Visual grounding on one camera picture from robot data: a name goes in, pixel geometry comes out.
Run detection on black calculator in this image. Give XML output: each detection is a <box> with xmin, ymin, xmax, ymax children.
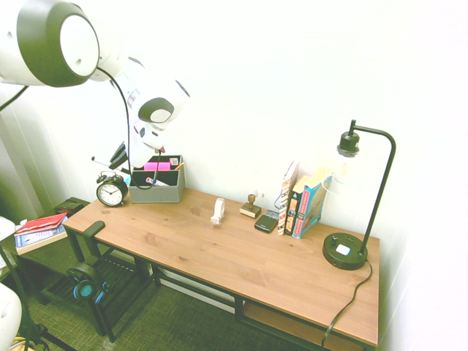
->
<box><xmin>254</xmin><ymin>209</ymin><xmax>281</xmax><ymax>233</ymax></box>

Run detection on wooden rubber stamp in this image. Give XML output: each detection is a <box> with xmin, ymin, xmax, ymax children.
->
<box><xmin>239</xmin><ymin>193</ymin><xmax>263</xmax><ymax>219</ymax></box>

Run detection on black desk lamp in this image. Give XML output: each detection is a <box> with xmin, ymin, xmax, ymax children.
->
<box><xmin>321</xmin><ymin>119</ymin><xmax>397</xmax><ymax>271</ymax></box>

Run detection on black slatted low rack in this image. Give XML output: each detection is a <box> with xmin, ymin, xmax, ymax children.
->
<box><xmin>39</xmin><ymin>252</ymin><xmax>162</xmax><ymax>344</ymax></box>

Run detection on white tape dispenser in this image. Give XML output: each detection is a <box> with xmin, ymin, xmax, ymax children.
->
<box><xmin>209</xmin><ymin>197</ymin><xmax>227</xmax><ymax>227</ymax></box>

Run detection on red cover book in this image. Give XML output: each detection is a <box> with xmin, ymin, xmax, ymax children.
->
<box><xmin>14</xmin><ymin>212</ymin><xmax>69</xmax><ymax>237</ymax></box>

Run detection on black lamp power cable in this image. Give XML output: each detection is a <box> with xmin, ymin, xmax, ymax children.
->
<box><xmin>321</xmin><ymin>258</ymin><xmax>374</xmax><ymax>348</ymax></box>

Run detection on blue white thick book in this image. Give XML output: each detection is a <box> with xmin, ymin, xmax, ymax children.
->
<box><xmin>14</xmin><ymin>223</ymin><xmax>69</xmax><ymax>256</ymax></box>

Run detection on white crumpled wrap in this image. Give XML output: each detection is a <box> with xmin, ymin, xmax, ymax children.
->
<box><xmin>0</xmin><ymin>214</ymin><xmax>29</xmax><ymax>242</ymax></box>

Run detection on dark small book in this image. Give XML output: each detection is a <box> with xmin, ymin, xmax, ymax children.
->
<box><xmin>53</xmin><ymin>198</ymin><xmax>86</xmax><ymax>217</ymax></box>

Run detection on blue cover book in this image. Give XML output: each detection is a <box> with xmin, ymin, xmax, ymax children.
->
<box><xmin>292</xmin><ymin>165</ymin><xmax>333</xmax><ymax>240</ymax></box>

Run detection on black orange spine book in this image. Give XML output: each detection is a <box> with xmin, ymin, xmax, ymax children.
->
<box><xmin>284</xmin><ymin>174</ymin><xmax>312</xmax><ymax>237</ymax></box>

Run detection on black stand with cables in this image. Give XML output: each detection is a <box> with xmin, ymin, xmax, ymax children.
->
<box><xmin>0</xmin><ymin>244</ymin><xmax>50</xmax><ymax>351</ymax></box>

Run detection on black alarm clock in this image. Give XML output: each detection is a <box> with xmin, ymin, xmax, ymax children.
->
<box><xmin>96</xmin><ymin>170</ymin><xmax>129</xmax><ymax>208</ymax></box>

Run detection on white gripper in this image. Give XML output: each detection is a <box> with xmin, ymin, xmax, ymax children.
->
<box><xmin>108</xmin><ymin>121</ymin><xmax>158</xmax><ymax>171</ymax></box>

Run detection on grey desk organizer box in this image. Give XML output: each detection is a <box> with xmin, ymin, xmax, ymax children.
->
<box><xmin>127</xmin><ymin>154</ymin><xmax>186</xmax><ymax>205</ymax></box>

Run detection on white red striped book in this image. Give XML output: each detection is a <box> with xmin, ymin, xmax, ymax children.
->
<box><xmin>277</xmin><ymin>159</ymin><xmax>301</xmax><ymax>236</ymax></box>

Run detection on wooden desk with black frame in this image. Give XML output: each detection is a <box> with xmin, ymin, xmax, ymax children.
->
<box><xmin>62</xmin><ymin>187</ymin><xmax>381</xmax><ymax>351</ymax></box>

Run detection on black blue headphones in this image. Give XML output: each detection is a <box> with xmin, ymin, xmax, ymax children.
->
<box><xmin>66</xmin><ymin>263</ymin><xmax>111</xmax><ymax>306</ymax></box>

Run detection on black headphone hanger clamp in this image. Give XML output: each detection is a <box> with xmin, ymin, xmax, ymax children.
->
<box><xmin>74</xmin><ymin>220</ymin><xmax>107</xmax><ymax>265</ymax></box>

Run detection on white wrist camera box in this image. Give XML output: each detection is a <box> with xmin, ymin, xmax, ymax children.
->
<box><xmin>143</xmin><ymin>126</ymin><xmax>167</xmax><ymax>154</ymax></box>

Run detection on dark green side bench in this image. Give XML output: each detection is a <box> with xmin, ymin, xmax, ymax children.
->
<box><xmin>0</xmin><ymin>196</ymin><xmax>92</xmax><ymax>293</ymax></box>

